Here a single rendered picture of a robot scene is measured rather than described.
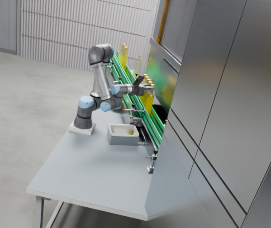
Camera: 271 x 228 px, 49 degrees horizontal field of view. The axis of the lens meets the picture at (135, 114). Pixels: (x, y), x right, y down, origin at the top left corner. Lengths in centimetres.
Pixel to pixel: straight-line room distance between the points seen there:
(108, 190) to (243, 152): 109
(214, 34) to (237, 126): 38
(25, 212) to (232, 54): 220
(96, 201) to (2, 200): 127
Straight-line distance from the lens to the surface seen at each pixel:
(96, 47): 221
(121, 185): 193
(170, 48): 257
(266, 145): 89
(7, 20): 646
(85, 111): 232
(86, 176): 195
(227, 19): 112
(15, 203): 287
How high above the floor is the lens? 197
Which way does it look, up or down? 26 degrees down
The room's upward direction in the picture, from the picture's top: 12 degrees clockwise
